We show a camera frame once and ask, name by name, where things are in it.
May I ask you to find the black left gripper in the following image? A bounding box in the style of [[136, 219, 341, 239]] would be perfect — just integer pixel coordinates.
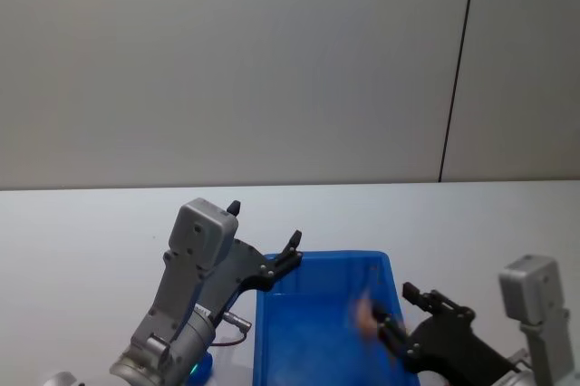
[[198, 199, 305, 324]]

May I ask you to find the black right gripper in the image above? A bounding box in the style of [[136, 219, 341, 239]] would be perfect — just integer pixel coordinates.
[[371, 281, 518, 386]]

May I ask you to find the small pink orange item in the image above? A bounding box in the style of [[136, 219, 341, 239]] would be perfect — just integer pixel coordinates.
[[353, 287, 380, 331]]

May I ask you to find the blue plastic bin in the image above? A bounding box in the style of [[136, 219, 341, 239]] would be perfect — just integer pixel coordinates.
[[249, 248, 425, 386]]

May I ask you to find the thin dark cable silver plug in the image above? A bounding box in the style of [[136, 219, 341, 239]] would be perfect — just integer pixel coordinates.
[[209, 310, 255, 349]]

